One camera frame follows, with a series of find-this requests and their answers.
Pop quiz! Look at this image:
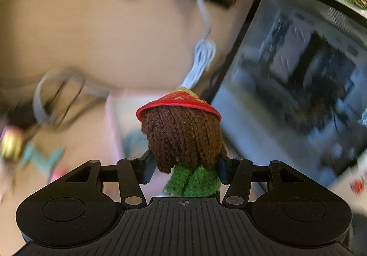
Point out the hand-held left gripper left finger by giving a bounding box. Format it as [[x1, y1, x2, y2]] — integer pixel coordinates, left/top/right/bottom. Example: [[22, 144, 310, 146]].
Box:
[[65, 150, 155, 207]]

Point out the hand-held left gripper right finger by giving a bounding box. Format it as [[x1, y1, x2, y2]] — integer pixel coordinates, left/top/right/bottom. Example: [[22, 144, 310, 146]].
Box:
[[218, 155, 304, 207]]

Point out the crochet doll with red hat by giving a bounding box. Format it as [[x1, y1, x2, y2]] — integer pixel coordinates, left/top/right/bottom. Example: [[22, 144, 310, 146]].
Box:
[[136, 87, 228, 198]]

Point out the pink cardboard box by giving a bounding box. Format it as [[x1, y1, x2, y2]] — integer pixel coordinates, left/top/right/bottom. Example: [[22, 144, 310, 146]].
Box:
[[105, 91, 184, 197]]

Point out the yellow cupcake toy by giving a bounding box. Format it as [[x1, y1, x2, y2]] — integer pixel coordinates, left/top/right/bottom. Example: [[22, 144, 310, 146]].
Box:
[[0, 126, 24, 159]]

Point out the black computer monitor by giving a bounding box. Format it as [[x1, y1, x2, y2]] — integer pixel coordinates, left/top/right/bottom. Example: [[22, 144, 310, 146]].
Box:
[[211, 0, 367, 188]]

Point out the small red and white object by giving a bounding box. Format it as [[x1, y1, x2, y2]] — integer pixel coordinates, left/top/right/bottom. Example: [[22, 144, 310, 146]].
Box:
[[349, 178, 365, 197]]

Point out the white cable bundle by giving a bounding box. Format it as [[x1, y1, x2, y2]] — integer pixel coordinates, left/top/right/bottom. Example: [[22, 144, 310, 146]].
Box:
[[178, 0, 217, 90]]

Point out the grey cable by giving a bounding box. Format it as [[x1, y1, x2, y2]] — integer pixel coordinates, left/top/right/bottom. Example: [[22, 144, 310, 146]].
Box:
[[32, 69, 111, 128]]

